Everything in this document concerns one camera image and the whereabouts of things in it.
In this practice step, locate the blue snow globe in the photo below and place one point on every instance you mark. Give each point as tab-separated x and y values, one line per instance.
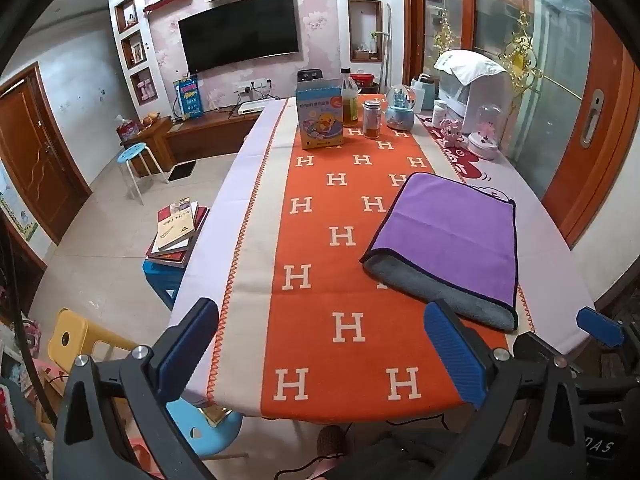
400	109

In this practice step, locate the blue standing packet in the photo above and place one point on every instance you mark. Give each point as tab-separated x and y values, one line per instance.
189	97

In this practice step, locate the stack of books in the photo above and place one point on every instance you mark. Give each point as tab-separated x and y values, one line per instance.
176	232

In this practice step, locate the orange lettered tablecloth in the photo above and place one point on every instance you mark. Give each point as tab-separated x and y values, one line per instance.
345	280

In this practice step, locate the wooden television cabinet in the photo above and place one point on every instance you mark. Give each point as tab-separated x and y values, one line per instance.
200	132

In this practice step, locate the wall-mounted television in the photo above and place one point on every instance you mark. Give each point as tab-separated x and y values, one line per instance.
240	32

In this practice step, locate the white cloth cover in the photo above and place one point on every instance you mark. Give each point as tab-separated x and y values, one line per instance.
467	67

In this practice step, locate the light blue plastic stool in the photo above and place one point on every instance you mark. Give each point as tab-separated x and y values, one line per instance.
202	425

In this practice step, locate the purple and grey towel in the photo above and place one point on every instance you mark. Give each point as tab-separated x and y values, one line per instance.
442	247

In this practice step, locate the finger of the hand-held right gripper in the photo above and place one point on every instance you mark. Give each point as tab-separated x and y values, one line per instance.
599	325
532	344

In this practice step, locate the white countertop appliance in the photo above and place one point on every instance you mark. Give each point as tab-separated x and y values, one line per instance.
475	97

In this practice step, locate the blue duck print box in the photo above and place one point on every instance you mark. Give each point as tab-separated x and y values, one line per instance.
320	119

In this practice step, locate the red wall shelf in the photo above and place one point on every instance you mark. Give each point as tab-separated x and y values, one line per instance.
167	0

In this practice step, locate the wooden framed glass door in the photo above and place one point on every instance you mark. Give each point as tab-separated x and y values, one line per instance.
540	85

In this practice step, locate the small glass jar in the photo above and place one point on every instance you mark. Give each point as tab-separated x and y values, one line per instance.
372	120

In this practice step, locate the oil bottle with black cap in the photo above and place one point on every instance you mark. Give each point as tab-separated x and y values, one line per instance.
350	100

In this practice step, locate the red tissue packet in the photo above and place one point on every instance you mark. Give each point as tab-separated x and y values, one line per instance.
129	130

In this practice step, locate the black floor mat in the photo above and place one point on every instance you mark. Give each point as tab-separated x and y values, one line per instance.
182	170

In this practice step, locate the pink toy figurine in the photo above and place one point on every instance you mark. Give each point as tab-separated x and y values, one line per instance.
452	132

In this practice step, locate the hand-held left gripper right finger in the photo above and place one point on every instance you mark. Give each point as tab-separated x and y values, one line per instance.
456	356

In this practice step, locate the white paper bag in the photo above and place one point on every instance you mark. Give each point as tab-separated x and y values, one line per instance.
422	94

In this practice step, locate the round blue top stool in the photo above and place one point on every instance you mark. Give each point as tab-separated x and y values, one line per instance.
132	152

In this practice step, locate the yellow plastic chair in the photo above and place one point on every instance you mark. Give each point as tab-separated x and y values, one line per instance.
80	340

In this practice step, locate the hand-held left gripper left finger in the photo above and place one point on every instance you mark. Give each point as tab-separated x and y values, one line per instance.
186	347

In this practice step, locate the small white bottle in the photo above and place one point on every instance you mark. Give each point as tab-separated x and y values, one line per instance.
440	111

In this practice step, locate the white set-top box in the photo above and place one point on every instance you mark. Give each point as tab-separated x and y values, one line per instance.
252	107

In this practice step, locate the glass dome music box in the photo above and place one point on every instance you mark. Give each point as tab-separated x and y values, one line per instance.
484	132

